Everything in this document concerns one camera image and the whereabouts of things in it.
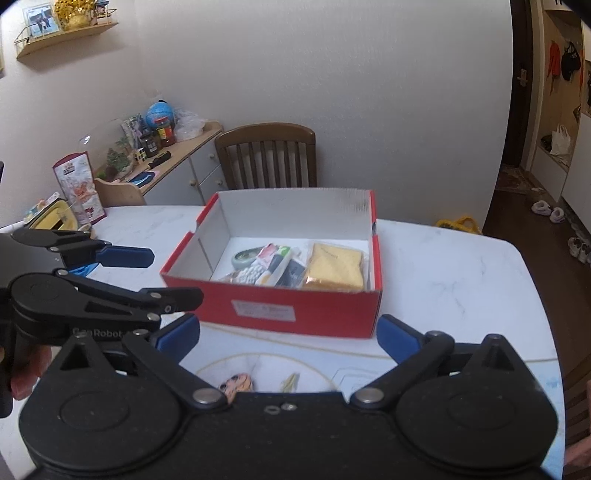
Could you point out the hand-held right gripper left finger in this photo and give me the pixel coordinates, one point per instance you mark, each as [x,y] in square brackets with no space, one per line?
[178,337]

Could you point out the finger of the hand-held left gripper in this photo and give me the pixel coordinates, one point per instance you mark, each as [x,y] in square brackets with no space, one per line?
[129,257]
[175,300]

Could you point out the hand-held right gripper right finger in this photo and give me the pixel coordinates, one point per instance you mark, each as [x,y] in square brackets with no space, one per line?
[397,339]

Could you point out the cotton swab pack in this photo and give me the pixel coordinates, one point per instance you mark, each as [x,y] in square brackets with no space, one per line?
[247,276]

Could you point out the red cardboard box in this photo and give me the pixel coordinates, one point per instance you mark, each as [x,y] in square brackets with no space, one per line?
[323,314]

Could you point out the pale green handheld device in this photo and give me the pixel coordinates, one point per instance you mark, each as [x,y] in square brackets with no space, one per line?
[242,258]

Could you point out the bagged sliced bread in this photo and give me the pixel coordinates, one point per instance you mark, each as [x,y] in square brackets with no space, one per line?
[332,267]

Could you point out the black snack packet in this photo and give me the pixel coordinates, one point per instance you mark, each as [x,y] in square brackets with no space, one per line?
[293,273]

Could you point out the person's left hand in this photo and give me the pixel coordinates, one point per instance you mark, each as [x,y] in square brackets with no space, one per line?
[30,369]

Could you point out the blue cloth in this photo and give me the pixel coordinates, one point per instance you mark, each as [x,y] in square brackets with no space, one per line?
[85,269]

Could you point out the small wooden child's chair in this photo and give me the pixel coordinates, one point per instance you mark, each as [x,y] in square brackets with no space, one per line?
[120,194]

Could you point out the tiger cartoon card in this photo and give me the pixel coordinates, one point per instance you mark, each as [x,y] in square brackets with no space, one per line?
[235,384]

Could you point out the blue mouse pad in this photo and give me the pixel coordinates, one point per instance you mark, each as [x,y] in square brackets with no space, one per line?
[141,179]

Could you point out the printed snack bag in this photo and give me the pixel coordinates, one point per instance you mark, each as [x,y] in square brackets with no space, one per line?
[78,189]

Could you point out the yellow tissue box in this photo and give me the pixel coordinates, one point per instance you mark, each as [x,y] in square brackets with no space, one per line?
[51,219]

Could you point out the potted plant terrarium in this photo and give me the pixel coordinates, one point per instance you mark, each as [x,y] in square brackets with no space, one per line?
[117,159]

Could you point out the puzzle cube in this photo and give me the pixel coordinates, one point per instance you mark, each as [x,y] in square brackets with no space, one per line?
[140,155]

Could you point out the wooden top sideboard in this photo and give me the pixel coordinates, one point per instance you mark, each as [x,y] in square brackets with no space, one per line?
[198,161]

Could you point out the dark sauce jar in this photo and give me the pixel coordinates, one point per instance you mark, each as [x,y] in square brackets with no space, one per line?
[166,134]

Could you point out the yellow bag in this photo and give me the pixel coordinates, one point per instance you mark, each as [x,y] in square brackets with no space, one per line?
[459,225]

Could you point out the clear plastic bag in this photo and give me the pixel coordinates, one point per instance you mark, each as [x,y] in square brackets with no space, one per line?
[189,124]

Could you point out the blue globe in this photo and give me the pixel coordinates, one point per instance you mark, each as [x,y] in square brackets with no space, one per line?
[160,114]

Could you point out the wooden dining chair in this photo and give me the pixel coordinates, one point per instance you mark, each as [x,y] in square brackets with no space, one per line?
[577,406]
[265,154]

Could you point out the pair of grey slippers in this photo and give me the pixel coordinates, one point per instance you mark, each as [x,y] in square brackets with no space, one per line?
[548,212]

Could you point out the pair of white shoes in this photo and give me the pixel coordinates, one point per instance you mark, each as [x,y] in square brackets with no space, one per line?
[579,249]

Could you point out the white shoe cabinet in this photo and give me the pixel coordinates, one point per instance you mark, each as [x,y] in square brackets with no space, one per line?
[551,175]

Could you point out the yellow flower bouquet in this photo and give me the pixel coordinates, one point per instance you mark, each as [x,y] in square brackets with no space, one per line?
[74,14]

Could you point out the framed photo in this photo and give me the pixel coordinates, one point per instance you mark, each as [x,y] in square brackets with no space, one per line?
[41,19]

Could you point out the white carrier bag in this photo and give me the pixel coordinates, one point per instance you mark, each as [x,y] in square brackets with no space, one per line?
[561,141]

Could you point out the dark wooden door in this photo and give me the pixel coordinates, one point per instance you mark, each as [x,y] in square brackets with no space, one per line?
[513,92]

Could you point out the orange hanging garment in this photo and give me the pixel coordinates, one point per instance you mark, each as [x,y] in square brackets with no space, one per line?
[554,60]

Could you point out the wooden wall shelf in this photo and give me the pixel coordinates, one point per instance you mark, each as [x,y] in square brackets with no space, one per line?
[64,39]

